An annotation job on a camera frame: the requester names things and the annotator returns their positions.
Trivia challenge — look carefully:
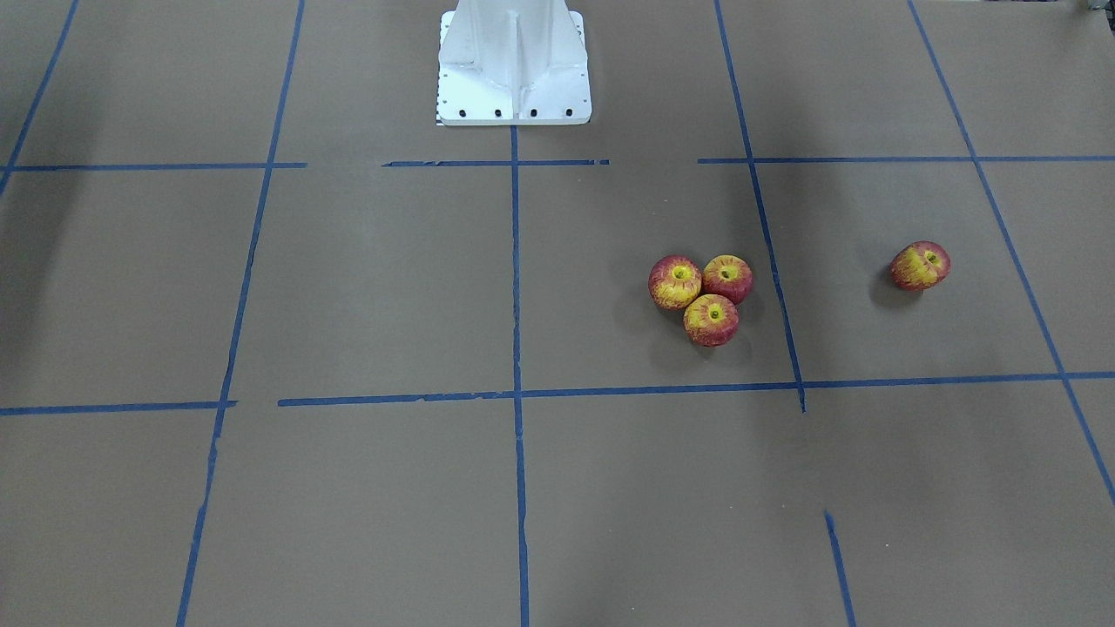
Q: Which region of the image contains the red yellow lone apple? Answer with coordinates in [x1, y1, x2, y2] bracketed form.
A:
[889, 239, 951, 291]

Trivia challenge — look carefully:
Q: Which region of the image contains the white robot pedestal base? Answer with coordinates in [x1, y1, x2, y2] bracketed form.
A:
[436, 1, 593, 126]

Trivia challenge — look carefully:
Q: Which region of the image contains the red yellow apple front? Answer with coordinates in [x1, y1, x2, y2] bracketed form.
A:
[682, 293, 740, 347]

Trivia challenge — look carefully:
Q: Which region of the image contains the red yellow apple back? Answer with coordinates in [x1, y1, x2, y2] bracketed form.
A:
[702, 254, 755, 306]

